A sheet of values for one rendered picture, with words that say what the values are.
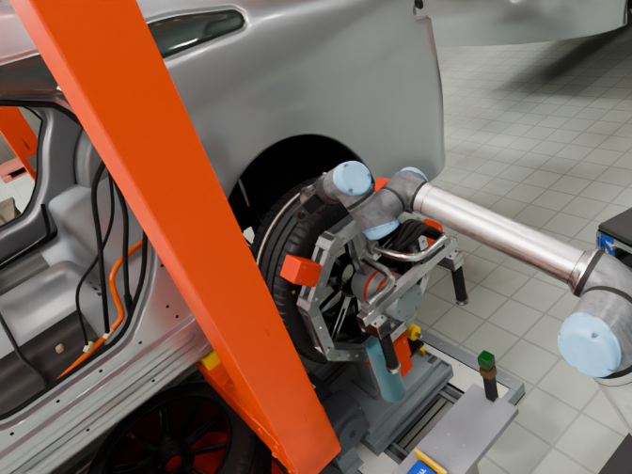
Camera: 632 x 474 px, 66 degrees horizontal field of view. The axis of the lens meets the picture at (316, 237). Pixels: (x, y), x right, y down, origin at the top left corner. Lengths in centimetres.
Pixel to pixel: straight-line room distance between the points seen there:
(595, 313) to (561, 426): 123
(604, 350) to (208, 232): 82
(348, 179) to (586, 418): 151
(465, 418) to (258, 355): 79
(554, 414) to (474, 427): 64
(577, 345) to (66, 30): 109
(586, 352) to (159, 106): 95
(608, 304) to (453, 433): 79
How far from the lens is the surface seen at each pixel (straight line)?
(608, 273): 120
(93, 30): 96
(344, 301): 175
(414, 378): 220
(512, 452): 224
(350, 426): 195
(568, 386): 243
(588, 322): 111
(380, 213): 127
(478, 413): 179
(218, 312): 116
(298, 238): 151
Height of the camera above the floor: 192
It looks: 32 degrees down
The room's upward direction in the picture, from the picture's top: 20 degrees counter-clockwise
